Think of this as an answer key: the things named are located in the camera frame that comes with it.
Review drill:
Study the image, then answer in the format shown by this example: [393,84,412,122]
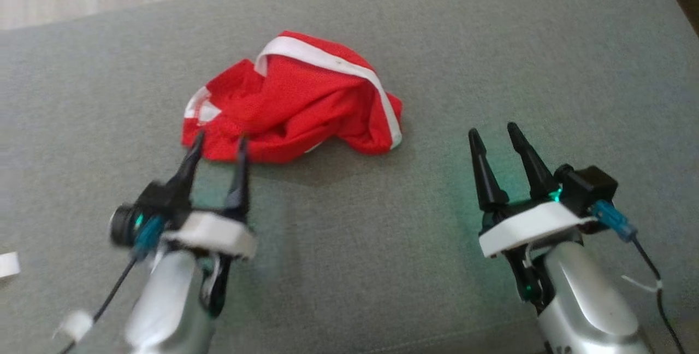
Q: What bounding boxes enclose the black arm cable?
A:
[54,215,165,354]
[591,199,688,354]

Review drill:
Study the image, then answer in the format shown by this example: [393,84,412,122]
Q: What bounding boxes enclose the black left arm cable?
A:
[54,215,165,354]

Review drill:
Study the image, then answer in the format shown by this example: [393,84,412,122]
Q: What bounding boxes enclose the grey fabric sofa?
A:
[0,0,699,354]

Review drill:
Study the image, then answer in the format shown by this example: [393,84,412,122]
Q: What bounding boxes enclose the small white tag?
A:
[0,252,21,279]

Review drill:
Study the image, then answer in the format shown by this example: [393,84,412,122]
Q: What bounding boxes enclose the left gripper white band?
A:
[163,132,258,317]

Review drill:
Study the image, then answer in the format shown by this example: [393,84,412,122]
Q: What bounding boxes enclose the red and white garment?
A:
[181,30,404,164]

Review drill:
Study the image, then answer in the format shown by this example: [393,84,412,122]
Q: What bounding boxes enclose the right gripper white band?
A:
[468,122,597,312]

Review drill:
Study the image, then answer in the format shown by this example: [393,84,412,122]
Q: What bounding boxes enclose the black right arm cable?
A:
[591,199,688,354]

